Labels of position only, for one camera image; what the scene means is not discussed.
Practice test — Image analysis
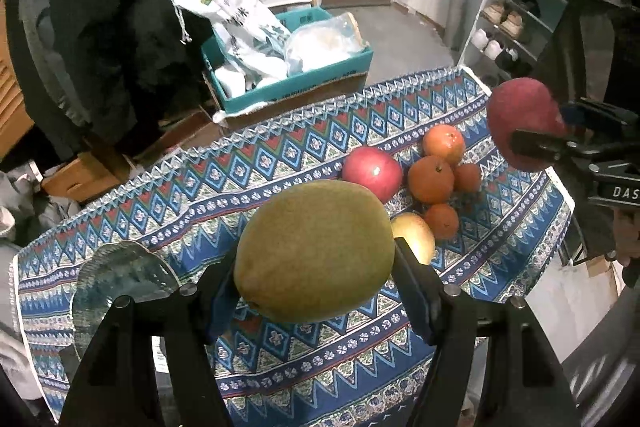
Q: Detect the red apple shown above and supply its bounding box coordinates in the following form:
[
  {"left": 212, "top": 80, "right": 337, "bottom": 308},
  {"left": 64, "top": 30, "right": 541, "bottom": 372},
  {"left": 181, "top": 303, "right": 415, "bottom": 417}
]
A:
[
  {"left": 341, "top": 146, "right": 404, "bottom": 202},
  {"left": 487, "top": 77, "right": 571, "bottom": 172}
]

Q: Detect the grey printed bag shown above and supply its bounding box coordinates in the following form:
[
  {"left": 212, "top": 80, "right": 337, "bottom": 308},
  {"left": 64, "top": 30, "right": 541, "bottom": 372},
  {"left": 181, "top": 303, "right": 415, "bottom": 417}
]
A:
[{"left": 0, "top": 237, "right": 25, "bottom": 350}]

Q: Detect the small orange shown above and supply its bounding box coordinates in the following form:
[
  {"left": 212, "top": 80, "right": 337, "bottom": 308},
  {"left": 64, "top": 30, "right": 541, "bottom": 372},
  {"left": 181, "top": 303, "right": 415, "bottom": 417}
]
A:
[{"left": 452, "top": 163, "right": 482, "bottom": 193}]

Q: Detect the person's right hand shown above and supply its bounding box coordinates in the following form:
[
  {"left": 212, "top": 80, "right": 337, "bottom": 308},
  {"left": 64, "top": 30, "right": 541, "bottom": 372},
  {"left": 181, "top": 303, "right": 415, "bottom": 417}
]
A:
[{"left": 606, "top": 206, "right": 640, "bottom": 289}]

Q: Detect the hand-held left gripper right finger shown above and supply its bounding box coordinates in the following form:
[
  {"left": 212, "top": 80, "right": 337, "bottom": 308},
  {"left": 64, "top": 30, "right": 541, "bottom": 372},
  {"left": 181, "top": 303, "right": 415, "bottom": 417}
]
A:
[{"left": 393, "top": 238, "right": 583, "bottom": 427}]

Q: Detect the labelled flat cardboard box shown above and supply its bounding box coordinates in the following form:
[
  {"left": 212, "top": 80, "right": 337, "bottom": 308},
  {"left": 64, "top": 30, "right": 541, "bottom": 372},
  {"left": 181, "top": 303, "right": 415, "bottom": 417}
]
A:
[{"left": 134, "top": 107, "right": 227, "bottom": 164}]

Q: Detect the teal cardboard box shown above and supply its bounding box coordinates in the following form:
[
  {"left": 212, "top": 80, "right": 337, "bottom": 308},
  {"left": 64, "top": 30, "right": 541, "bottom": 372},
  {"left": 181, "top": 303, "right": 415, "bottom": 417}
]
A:
[{"left": 201, "top": 6, "right": 375, "bottom": 114}]

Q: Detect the green glass bowl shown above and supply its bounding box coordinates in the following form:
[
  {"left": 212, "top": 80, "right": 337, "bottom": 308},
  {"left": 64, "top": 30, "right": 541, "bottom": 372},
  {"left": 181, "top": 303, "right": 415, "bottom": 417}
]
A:
[{"left": 70, "top": 240, "right": 182, "bottom": 361}]

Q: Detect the dark grey cloth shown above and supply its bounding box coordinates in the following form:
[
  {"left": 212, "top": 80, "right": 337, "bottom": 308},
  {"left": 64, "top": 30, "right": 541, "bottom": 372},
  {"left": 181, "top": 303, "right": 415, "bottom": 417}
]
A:
[{"left": 0, "top": 171, "right": 82, "bottom": 254}]

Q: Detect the clear plastic bag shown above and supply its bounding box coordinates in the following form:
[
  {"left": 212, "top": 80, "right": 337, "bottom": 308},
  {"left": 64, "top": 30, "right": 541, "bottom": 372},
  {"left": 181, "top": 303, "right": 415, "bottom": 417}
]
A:
[{"left": 284, "top": 12, "right": 370, "bottom": 76}]

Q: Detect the black jacket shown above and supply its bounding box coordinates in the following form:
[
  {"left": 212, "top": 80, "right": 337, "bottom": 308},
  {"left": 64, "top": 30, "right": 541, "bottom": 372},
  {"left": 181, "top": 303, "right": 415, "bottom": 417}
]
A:
[{"left": 20, "top": 0, "right": 217, "bottom": 158}]

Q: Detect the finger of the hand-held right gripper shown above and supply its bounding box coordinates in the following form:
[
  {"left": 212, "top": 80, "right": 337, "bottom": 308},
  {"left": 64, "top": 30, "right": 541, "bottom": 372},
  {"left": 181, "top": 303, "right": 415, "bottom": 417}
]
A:
[
  {"left": 559, "top": 99, "right": 640, "bottom": 138},
  {"left": 509, "top": 129, "right": 602, "bottom": 164}
]

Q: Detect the blue patterned tablecloth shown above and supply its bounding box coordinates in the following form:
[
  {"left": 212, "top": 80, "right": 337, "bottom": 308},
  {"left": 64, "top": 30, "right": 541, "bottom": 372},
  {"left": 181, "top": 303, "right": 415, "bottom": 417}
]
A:
[{"left": 12, "top": 66, "right": 574, "bottom": 427}]

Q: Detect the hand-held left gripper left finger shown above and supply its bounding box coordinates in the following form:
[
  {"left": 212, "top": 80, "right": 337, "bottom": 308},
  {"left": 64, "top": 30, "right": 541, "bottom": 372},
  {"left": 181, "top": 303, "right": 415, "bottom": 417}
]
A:
[{"left": 59, "top": 246, "right": 245, "bottom": 427}]

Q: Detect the wooden cabinet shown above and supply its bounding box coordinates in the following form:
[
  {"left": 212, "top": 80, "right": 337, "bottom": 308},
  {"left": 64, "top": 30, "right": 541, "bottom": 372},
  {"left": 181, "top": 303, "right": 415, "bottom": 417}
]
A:
[{"left": 0, "top": 49, "right": 37, "bottom": 158}]

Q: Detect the white printed plastic bag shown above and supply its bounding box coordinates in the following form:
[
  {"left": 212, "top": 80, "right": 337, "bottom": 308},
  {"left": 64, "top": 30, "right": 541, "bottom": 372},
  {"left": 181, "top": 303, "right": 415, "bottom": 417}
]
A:
[{"left": 151, "top": 0, "right": 294, "bottom": 80}]

